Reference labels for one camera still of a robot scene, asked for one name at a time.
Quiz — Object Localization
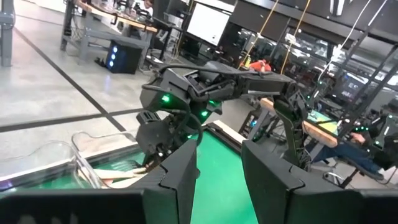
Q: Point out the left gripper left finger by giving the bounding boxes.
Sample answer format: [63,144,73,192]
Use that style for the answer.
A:
[0,139,200,224]

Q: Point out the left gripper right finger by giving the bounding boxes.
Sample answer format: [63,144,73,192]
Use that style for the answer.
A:
[241,140,398,224]

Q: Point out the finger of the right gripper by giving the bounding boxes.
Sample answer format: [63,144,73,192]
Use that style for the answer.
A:
[144,151,165,170]

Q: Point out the black office chair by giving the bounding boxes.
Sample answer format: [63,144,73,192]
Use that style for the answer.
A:
[322,154,398,190]

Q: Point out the person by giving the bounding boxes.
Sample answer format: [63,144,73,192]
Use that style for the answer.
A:
[306,129,388,182]
[136,0,155,17]
[248,57,273,73]

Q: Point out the neighbouring table green mat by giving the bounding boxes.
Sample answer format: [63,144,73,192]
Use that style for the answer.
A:
[260,97,340,149]

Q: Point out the black computer tower blue lights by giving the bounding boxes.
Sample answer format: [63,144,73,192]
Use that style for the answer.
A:
[104,39,144,75]

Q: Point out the white screen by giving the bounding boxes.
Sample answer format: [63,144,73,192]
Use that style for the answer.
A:
[185,2,231,47]

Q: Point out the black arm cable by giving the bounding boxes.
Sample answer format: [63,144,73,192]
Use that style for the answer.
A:
[157,63,272,78]

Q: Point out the yellow hanging cable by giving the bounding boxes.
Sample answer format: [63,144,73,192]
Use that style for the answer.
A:
[279,0,312,75]
[238,0,280,70]

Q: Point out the white hanging cable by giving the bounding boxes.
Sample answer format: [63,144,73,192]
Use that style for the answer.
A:
[316,0,389,82]

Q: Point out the grey metal post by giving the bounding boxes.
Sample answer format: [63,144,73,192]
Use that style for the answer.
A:
[0,0,16,68]

